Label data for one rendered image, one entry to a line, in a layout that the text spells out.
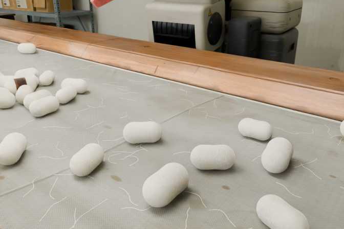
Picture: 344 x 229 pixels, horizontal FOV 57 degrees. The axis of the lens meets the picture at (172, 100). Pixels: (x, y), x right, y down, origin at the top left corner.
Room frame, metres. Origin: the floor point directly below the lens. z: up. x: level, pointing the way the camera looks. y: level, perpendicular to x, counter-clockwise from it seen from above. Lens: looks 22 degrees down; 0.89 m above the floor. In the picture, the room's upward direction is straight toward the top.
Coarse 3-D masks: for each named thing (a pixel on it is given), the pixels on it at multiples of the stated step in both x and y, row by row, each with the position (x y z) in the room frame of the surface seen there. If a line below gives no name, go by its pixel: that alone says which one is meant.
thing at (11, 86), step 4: (12, 80) 0.38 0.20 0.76; (28, 80) 0.39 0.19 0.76; (32, 80) 0.39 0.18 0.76; (8, 84) 0.38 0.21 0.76; (12, 84) 0.38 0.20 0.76; (28, 84) 0.39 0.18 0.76; (32, 84) 0.39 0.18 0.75; (8, 88) 0.38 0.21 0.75; (12, 88) 0.38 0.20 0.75; (12, 92) 0.38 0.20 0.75
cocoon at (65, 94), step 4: (64, 88) 0.36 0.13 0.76; (68, 88) 0.37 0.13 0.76; (72, 88) 0.37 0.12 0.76; (60, 92) 0.35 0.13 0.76; (64, 92) 0.36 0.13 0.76; (68, 92) 0.36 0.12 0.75; (72, 92) 0.37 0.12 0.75; (76, 92) 0.37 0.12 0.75; (56, 96) 0.35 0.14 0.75; (60, 96) 0.35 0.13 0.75; (64, 96) 0.35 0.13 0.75; (68, 96) 0.36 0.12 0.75; (72, 96) 0.36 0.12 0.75; (60, 100) 0.35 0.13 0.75; (64, 100) 0.35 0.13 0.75; (68, 100) 0.36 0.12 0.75
